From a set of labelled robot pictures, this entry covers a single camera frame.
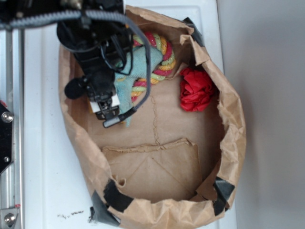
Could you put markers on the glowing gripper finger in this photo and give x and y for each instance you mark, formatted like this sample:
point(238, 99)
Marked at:
point(115, 103)
point(96, 108)

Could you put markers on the black metal bracket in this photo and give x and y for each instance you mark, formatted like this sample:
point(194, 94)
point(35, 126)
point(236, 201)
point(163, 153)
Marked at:
point(6, 137)

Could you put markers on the white plastic tray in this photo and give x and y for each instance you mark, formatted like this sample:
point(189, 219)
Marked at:
point(55, 193)

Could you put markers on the red crumpled paper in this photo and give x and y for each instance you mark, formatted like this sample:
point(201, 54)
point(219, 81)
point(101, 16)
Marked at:
point(196, 90)

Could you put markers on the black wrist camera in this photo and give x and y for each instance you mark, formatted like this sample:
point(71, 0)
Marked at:
point(76, 88)

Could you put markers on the aluminium frame rail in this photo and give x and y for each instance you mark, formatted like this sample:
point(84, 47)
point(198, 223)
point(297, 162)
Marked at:
point(11, 93)

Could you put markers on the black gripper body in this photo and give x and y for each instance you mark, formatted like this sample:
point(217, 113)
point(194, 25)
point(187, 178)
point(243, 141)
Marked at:
point(100, 85)

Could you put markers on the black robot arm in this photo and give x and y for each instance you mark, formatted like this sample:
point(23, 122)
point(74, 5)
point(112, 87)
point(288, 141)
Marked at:
point(101, 47)

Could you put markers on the yellow green sponge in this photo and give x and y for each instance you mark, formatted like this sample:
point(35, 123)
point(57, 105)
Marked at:
point(92, 104)

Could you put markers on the multicolour rope toy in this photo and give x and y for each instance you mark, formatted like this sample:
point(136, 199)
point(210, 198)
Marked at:
point(162, 60)

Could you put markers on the light blue microfiber cloth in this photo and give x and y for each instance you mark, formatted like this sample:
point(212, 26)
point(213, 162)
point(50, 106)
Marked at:
point(135, 68)

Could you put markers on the brown paper bag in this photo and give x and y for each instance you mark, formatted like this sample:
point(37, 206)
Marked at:
point(169, 169)

